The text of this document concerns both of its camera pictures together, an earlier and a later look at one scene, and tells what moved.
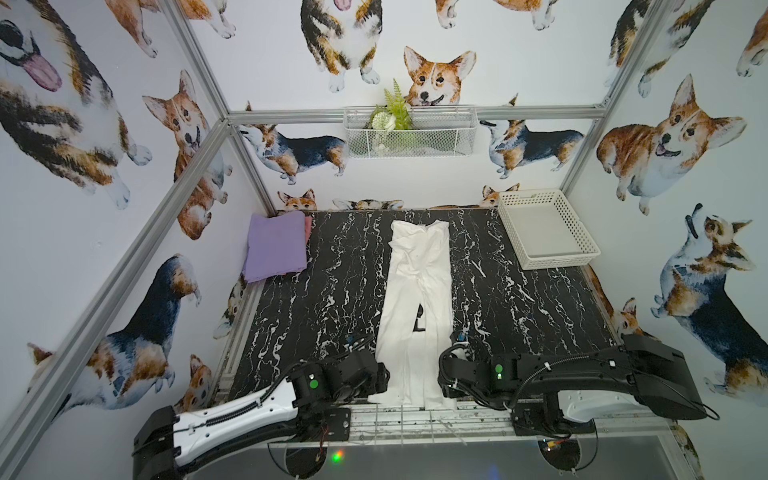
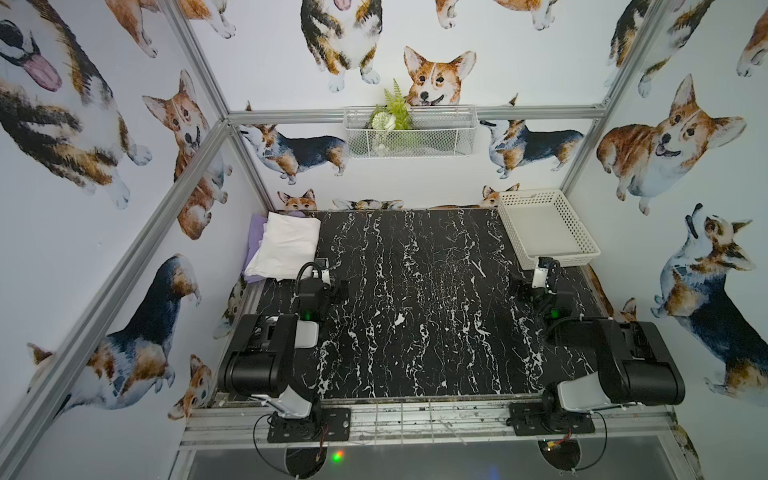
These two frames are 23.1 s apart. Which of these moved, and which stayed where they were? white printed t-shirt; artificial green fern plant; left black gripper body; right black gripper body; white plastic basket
Moved: right black gripper body; left black gripper body; white printed t-shirt
Stayed: white plastic basket; artificial green fern plant
